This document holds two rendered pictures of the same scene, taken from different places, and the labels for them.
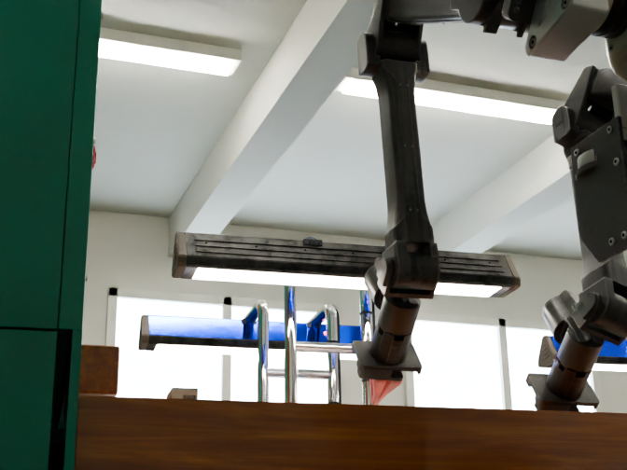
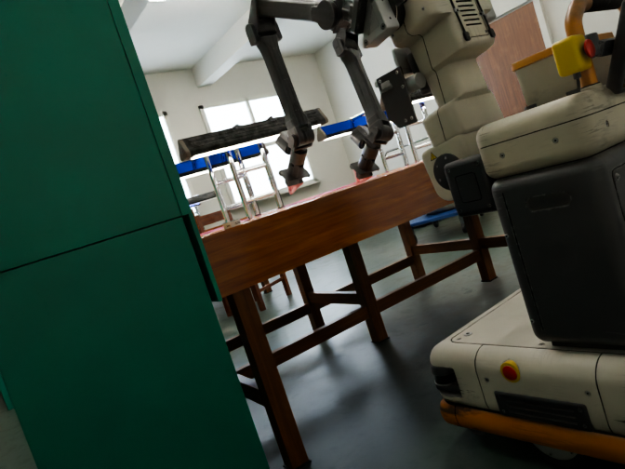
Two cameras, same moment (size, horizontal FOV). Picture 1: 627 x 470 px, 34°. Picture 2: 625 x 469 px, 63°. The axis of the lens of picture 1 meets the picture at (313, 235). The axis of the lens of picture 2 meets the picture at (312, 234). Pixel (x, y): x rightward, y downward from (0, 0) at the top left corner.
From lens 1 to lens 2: 0.50 m
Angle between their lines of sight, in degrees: 28
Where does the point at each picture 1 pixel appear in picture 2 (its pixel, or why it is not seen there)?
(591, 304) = (376, 132)
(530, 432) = (365, 192)
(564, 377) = (367, 163)
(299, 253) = (235, 134)
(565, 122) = (340, 46)
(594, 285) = (374, 123)
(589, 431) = (384, 183)
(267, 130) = not seen: hidden behind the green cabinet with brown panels
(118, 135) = not seen: hidden behind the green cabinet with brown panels
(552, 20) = (377, 33)
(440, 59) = not seen: outside the picture
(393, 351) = (299, 171)
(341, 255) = (254, 129)
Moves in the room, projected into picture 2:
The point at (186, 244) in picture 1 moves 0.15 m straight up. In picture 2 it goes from (186, 145) to (172, 104)
